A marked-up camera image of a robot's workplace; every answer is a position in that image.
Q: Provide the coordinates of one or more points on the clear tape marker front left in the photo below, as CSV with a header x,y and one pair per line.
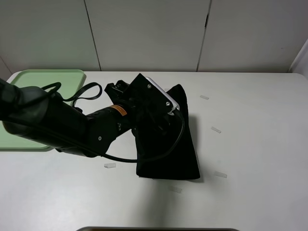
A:
x,y
110,165

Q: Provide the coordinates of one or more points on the light green plastic tray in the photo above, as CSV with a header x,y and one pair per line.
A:
x,y
71,81

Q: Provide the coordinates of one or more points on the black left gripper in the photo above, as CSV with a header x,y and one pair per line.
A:
x,y
124,114

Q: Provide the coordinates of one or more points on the clear tape marker front right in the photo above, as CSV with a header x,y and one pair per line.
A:
x,y
220,174

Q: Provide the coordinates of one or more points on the clear tape marker front centre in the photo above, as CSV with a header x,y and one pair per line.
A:
x,y
175,189

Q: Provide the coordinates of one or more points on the black short sleeve shirt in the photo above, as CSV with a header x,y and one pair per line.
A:
x,y
165,148

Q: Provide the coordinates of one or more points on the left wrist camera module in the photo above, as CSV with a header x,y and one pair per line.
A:
x,y
148,95

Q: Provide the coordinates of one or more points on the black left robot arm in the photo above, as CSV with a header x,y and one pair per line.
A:
x,y
44,116

